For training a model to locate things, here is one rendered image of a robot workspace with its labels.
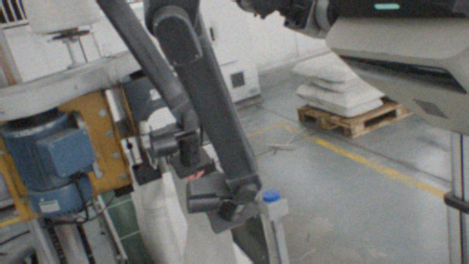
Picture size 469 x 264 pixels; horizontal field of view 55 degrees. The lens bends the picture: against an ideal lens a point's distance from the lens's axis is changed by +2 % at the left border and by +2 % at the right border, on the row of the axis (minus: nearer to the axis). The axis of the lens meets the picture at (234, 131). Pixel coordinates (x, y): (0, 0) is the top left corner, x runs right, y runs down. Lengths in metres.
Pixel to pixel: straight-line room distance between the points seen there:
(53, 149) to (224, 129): 0.53
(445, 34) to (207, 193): 0.50
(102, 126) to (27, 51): 2.72
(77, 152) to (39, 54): 2.97
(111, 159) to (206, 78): 0.86
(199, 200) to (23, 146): 0.51
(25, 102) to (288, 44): 5.38
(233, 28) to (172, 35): 4.73
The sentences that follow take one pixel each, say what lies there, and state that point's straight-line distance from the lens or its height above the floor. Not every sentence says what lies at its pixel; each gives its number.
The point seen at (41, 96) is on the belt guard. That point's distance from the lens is 1.13.
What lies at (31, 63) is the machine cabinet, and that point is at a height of 1.17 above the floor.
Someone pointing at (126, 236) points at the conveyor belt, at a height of 0.38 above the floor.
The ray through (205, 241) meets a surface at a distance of 1.34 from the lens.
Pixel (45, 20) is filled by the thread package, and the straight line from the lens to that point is 1.14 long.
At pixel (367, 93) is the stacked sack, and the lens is 4.05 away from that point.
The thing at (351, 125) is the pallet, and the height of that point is 0.13.
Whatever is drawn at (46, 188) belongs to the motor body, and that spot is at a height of 1.17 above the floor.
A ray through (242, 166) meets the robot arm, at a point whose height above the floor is 1.29.
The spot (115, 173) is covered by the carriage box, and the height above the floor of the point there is 1.07.
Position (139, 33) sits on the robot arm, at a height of 1.50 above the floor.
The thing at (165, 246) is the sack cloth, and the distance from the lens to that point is 1.88.
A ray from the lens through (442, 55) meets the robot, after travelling 0.84.
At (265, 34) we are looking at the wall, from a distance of 6.10.
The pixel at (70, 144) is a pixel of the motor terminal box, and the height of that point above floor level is 1.28.
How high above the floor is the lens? 1.59
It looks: 20 degrees down
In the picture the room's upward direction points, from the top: 12 degrees counter-clockwise
